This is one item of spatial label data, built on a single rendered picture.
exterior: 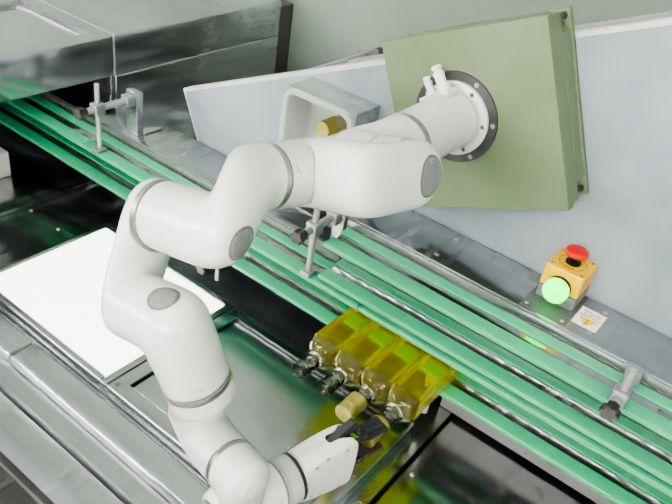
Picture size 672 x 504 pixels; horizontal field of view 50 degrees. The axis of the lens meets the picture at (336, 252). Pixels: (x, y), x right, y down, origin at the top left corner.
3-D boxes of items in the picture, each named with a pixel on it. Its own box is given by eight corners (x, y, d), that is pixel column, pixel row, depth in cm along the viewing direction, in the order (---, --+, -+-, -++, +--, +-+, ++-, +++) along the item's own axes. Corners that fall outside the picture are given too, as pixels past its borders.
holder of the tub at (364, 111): (298, 191, 164) (275, 203, 158) (313, 76, 148) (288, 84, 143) (358, 223, 156) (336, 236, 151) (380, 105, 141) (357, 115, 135)
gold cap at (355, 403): (347, 389, 122) (332, 403, 119) (364, 392, 120) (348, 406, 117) (352, 408, 123) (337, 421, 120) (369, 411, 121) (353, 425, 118)
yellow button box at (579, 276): (550, 276, 132) (534, 293, 127) (563, 243, 128) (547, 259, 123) (586, 294, 129) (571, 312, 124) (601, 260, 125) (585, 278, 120)
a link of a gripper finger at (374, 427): (355, 448, 110) (388, 431, 114) (359, 434, 109) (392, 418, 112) (343, 434, 112) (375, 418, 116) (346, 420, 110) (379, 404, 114)
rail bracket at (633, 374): (621, 369, 116) (592, 413, 107) (638, 335, 112) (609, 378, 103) (645, 382, 114) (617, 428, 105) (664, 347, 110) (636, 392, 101)
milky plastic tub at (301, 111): (299, 171, 160) (273, 183, 154) (311, 75, 148) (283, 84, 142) (361, 203, 153) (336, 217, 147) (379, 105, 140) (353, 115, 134)
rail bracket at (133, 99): (149, 129, 183) (73, 154, 167) (149, 65, 173) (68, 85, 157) (162, 136, 181) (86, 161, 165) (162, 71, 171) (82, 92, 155)
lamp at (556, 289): (542, 291, 126) (535, 298, 123) (550, 271, 123) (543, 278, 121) (566, 303, 124) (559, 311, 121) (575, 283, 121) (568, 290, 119)
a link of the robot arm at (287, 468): (284, 526, 105) (300, 517, 107) (292, 488, 100) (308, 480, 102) (257, 488, 110) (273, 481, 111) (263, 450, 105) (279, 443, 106)
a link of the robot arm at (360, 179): (244, 133, 90) (346, 148, 80) (359, 128, 108) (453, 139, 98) (242, 208, 92) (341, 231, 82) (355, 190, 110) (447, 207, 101)
